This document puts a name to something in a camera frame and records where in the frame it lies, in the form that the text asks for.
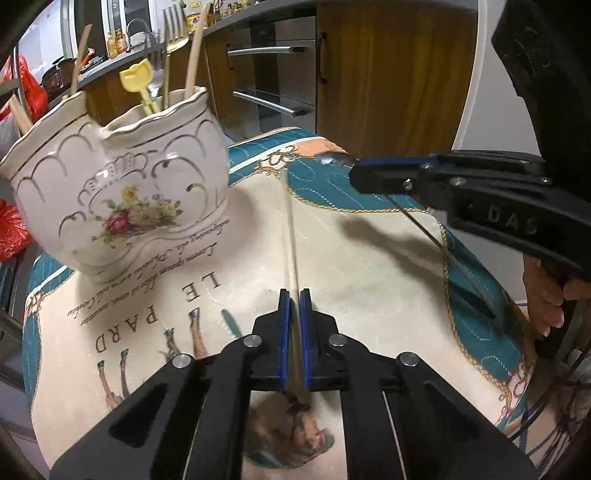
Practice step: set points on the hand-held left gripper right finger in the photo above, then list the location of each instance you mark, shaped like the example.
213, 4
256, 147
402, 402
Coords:
306, 341

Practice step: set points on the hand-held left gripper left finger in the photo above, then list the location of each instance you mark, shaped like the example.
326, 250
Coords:
285, 341

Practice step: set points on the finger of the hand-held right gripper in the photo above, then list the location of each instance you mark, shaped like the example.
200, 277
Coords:
383, 177
489, 162

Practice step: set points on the long thin silver spoon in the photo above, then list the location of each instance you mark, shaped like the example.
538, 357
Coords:
332, 160

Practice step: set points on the wooden chopstick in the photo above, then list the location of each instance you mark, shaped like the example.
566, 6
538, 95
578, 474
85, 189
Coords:
81, 60
293, 240
196, 55
22, 115

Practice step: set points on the white floral ceramic utensil holder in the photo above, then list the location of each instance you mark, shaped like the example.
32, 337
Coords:
138, 184

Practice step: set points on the gold fork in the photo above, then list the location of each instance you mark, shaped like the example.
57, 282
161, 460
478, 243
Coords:
182, 42
166, 78

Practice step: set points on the yellow plastic fork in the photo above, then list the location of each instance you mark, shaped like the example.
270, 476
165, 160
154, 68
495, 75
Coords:
136, 76

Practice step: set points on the person's right hand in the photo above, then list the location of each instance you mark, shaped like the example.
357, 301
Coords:
542, 295

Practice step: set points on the printed cloth mat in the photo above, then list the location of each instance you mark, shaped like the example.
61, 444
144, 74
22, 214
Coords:
369, 277

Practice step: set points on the wooden kitchen cabinet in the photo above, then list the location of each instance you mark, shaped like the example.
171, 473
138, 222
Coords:
392, 69

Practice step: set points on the stainless built-in oven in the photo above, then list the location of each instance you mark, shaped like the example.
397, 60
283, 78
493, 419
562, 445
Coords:
277, 69

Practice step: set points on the row of seasoning bottles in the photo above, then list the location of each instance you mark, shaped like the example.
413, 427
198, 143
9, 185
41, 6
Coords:
231, 7

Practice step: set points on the yellow cooking oil bottle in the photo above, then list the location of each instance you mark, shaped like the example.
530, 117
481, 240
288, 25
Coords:
195, 18

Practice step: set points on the chrome faucet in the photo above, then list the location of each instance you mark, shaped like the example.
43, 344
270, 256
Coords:
134, 25

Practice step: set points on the red plastic bag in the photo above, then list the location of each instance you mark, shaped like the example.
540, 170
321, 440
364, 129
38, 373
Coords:
11, 230
27, 87

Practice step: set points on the amber bottle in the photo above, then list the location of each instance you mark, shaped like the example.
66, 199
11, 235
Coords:
121, 41
112, 46

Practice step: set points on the dark rice cooker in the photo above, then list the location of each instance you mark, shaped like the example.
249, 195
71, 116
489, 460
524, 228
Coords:
57, 76

